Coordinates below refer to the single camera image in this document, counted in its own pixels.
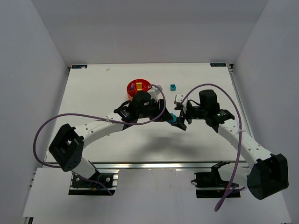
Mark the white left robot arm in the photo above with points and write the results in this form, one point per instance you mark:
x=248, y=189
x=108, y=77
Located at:
x=69, y=142

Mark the teal square lego brick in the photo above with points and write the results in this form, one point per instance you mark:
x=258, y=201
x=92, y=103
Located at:
x=172, y=87

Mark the blue label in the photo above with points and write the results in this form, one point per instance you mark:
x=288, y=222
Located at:
x=218, y=64
x=79, y=66

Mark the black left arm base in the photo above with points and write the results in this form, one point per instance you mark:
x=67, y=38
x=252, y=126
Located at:
x=104, y=184

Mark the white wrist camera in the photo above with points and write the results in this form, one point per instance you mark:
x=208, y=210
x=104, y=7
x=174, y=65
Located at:
x=180, y=102
x=154, y=92

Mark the blue label top right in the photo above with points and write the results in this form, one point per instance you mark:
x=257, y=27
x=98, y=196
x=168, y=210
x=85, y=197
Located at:
x=218, y=64

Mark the yellow 2x3 lego brick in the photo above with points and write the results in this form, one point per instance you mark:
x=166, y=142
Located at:
x=139, y=86

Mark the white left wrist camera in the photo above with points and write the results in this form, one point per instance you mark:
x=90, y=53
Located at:
x=154, y=92

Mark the teal rounded lego brick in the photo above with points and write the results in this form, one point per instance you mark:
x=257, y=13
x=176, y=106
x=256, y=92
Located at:
x=173, y=119

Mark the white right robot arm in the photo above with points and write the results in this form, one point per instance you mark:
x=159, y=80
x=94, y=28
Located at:
x=265, y=174

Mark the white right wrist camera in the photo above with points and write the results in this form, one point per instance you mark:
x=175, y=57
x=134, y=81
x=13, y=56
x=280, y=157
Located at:
x=180, y=102

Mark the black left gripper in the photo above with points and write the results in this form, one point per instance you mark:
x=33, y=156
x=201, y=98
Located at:
x=161, y=108

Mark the blue label top left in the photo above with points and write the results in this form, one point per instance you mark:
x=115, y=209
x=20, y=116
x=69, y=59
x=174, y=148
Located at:
x=79, y=66

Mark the aluminium front table rail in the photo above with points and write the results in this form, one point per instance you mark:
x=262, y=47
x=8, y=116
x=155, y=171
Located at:
x=149, y=165

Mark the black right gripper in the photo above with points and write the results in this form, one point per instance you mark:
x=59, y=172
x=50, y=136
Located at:
x=185, y=113

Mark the orange round divided container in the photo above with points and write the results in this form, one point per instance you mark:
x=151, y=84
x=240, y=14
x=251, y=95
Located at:
x=132, y=93

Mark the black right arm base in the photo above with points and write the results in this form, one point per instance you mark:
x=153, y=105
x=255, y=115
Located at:
x=207, y=181

